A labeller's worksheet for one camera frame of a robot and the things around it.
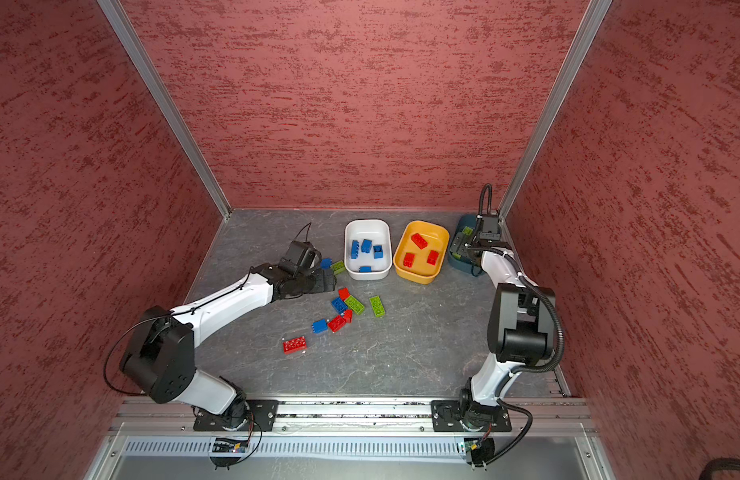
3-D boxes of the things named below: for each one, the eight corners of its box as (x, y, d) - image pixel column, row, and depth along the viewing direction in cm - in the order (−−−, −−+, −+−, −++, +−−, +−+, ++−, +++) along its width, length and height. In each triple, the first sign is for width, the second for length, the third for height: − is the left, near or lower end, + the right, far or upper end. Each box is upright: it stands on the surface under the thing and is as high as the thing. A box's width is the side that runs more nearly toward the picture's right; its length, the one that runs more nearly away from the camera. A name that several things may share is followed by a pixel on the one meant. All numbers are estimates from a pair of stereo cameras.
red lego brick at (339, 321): (333, 334, 90) (332, 332, 89) (327, 325, 92) (326, 322, 91) (356, 318, 94) (355, 315, 92) (349, 309, 96) (349, 307, 94)
